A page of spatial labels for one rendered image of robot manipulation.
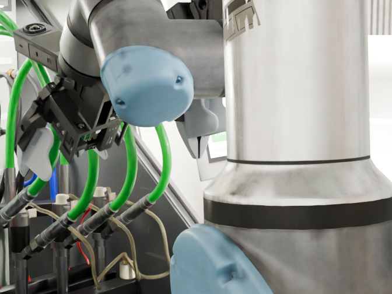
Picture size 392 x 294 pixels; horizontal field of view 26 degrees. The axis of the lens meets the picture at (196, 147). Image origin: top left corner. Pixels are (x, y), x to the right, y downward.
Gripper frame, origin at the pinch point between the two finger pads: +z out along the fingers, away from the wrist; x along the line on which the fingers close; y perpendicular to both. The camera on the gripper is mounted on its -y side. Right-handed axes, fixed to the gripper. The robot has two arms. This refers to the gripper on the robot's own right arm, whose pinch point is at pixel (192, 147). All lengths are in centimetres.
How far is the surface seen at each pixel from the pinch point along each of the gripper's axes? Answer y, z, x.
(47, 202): -37.5, 12.9, 8.6
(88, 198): -14.3, 7.5, -4.4
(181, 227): -17.8, 16.1, 19.0
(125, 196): -15.2, 8.6, 3.6
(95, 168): -12.9, 3.3, -4.2
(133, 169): -13.6, 4.5, 3.6
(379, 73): -146, 6, 337
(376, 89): -147, 14, 335
